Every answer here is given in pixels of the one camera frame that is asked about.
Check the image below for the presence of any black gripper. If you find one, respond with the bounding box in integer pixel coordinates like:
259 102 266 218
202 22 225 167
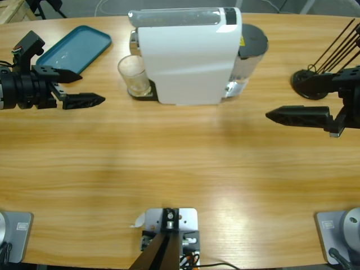
2 65 106 111
265 66 360 139

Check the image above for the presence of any clear glass cup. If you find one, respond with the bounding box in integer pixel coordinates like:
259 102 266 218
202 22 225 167
117 55 150 98

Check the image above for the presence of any white capsule coffee machine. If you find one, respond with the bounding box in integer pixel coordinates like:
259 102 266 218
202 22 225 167
128 7 243 106

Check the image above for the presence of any black capsule holder with rods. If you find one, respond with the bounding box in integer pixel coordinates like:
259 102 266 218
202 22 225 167
291 18 360 100

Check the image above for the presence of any teal plastic tray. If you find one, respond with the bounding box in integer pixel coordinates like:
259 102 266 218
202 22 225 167
35 25 113 77

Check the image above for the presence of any clear water tank grey lid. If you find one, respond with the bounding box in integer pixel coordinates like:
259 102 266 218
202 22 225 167
224 24 269 99

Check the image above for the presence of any grey metal pole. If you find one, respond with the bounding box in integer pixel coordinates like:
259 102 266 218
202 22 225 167
299 0 316 15

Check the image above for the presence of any wooden crate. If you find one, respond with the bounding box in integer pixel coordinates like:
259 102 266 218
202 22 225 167
0 0 32 25

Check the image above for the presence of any white paper tab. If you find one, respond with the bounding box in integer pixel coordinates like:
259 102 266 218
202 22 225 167
129 212 146 228

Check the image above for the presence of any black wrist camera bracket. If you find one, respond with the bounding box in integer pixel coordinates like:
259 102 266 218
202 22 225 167
12 30 46 75

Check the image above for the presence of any black chair frame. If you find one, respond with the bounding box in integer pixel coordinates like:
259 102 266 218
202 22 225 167
25 0 68 20

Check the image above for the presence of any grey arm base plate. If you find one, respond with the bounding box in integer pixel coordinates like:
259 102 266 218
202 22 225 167
0 210 34 264
314 207 360 266

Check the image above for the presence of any black base cable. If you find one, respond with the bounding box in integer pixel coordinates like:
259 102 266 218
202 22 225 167
0 241 12 265
328 247 354 270

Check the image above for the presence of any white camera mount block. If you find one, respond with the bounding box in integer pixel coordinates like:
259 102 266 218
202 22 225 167
140 207 201 267

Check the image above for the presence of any black camera post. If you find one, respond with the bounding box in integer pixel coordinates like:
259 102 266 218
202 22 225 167
129 207 181 270

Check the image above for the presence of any black cable at mount block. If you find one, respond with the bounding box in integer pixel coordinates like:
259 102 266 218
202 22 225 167
196 262 240 270

